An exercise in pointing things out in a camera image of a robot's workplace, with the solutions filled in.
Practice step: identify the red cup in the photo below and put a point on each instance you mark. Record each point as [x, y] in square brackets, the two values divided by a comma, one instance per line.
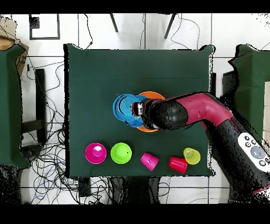
[178, 164]

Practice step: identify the large blue bowl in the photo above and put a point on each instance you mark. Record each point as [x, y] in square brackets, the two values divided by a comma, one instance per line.
[135, 123]

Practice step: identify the grey chair base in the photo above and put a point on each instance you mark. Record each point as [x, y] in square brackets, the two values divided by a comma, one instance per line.
[31, 152]

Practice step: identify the large orange bowl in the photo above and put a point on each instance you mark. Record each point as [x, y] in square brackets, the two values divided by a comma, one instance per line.
[151, 95]

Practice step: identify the dark green table cloth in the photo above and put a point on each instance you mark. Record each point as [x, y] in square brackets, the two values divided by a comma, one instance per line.
[137, 69]

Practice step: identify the light blue shallow bowl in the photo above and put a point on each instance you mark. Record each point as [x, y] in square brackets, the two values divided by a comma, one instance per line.
[123, 107]

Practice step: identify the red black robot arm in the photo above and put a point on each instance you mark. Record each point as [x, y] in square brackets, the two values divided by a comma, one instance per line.
[200, 109]

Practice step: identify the pale yellow cup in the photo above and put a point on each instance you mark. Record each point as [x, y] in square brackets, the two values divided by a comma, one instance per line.
[194, 159]

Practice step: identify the green bowl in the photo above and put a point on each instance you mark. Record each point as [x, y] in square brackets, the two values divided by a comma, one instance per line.
[120, 153]

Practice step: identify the camera tripod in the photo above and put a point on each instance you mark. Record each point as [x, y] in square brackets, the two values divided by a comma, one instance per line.
[114, 23]

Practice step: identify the black metal frame bar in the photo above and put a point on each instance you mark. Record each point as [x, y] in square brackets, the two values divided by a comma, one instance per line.
[40, 95]

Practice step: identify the black square floor frame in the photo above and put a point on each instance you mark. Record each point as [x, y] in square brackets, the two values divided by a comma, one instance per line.
[44, 38]

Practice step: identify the green cloth side table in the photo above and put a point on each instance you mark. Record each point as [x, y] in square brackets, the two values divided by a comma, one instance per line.
[253, 74]
[10, 105]

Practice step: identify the cardboard box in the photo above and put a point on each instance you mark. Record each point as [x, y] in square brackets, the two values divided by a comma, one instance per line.
[21, 61]

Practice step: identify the pink cup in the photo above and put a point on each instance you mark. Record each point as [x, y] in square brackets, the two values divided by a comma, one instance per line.
[149, 161]

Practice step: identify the black computer case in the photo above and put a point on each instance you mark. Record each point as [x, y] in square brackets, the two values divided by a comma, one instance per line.
[228, 84]

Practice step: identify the pink bowl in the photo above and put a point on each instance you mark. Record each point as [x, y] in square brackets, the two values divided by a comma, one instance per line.
[92, 157]

